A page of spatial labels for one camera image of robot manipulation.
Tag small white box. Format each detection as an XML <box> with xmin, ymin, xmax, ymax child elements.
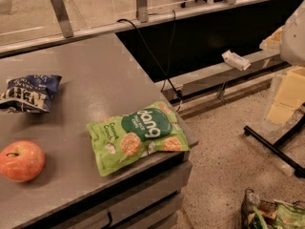
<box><xmin>222</xmin><ymin>51</ymin><xmax>251</xmax><ymax>71</ymax></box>

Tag green snack bag in basket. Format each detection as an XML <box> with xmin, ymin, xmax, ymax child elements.
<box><xmin>273</xmin><ymin>201</ymin><xmax>305</xmax><ymax>229</ymax></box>

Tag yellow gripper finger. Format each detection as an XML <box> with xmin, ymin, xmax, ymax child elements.
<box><xmin>259</xmin><ymin>28</ymin><xmax>282</xmax><ymax>51</ymax></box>
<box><xmin>266</xmin><ymin>67</ymin><xmax>305</xmax><ymax>125</ymax></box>

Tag red apple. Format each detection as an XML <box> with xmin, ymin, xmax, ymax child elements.
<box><xmin>0</xmin><ymin>140</ymin><xmax>45</xmax><ymax>182</ymax></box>

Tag blue chip bag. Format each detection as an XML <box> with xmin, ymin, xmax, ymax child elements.
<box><xmin>0</xmin><ymin>74</ymin><xmax>62</xmax><ymax>114</ymax></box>

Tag metal bracket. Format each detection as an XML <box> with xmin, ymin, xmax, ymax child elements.
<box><xmin>51</xmin><ymin>0</ymin><xmax>73</xmax><ymax>38</ymax></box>
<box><xmin>136</xmin><ymin>0</ymin><xmax>149</xmax><ymax>23</ymax></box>

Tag black cable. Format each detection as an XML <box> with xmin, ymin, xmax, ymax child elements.
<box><xmin>116</xmin><ymin>10</ymin><xmax>184</xmax><ymax>101</ymax></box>

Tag green rice chip bag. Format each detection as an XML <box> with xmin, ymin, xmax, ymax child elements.
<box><xmin>87</xmin><ymin>101</ymin><xmax>190</xmax><ymax>177</ymax></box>

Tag black stand base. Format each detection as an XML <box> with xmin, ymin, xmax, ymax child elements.
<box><xmin>243</xmin><ymin>106</ymin><xmax>305</xmax><ymax>179</ymax></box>

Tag wire basket with snacks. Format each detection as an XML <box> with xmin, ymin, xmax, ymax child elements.
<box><xmin>241</xmin><ymin>189</ymin><xmax>305</xmax><ymax>229</ymax></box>

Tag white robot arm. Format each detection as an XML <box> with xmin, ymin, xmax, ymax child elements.
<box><xmin>259</xmin><ymin>1</ymin><xmax>305</xmax><ymax>125</ymax></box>

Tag left metal bracket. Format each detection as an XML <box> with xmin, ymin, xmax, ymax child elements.
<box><xmin>51</xmin><ymin>0</ymin><xmax>73</xmax><ymax>38</ymax></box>

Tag middle metal bracket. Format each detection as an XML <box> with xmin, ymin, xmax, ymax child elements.
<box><xmin>136</xmin><ymin>0</ymin><xmax>149</xmax><ymax>23</ymax></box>

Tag grey drawer cabinet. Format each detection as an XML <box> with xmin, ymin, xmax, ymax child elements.
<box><xmin>24</xmin><ymin>154</ymin><xmax>192</xmax><ymax>229</ymax></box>

